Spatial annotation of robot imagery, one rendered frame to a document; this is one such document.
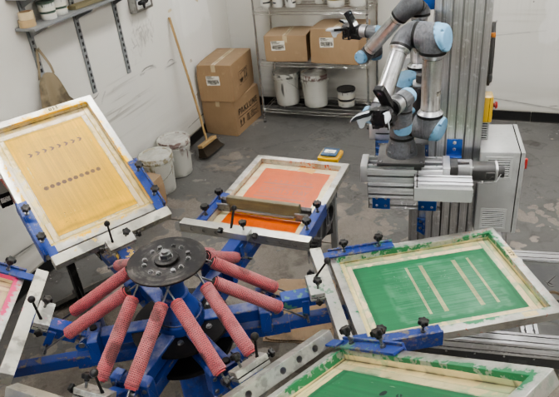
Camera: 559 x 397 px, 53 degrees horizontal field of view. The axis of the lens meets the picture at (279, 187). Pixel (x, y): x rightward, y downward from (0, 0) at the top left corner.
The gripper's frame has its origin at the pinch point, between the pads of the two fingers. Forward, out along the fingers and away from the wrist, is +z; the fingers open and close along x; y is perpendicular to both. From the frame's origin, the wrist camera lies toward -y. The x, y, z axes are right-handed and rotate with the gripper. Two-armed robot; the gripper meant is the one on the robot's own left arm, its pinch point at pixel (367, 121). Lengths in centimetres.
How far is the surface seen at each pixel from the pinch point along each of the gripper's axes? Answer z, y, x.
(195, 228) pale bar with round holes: 20, 53, 94
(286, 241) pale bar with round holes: 7, 59, 48
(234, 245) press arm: 23, 55, 65
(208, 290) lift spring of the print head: 69, 39, 32
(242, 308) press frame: 52, 61, 37
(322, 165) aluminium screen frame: -70, 59, 79
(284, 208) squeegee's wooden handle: -14, 56, 65
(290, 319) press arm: 39, 72, 25
